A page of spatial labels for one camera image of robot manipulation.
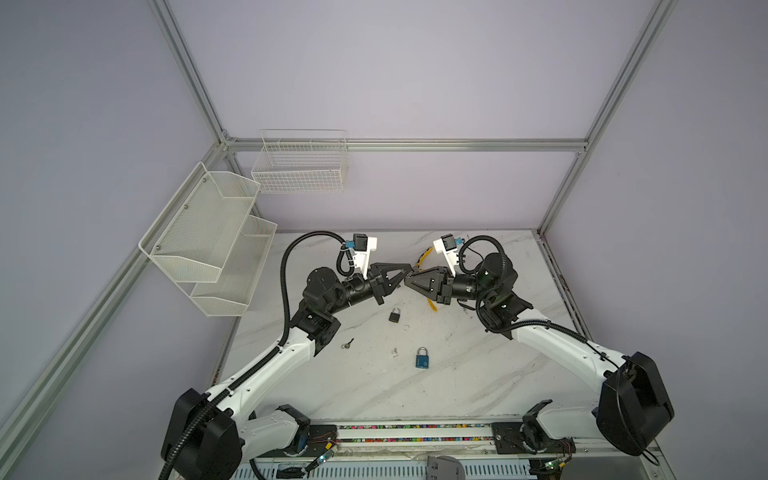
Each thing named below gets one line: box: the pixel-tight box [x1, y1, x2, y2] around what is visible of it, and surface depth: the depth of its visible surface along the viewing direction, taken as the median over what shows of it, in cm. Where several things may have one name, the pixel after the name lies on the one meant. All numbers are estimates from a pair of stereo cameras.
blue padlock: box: [415, 346, 430, 369], surface depth 88 cm
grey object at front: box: [426, 455, 466, 480], surface depth 71 cm
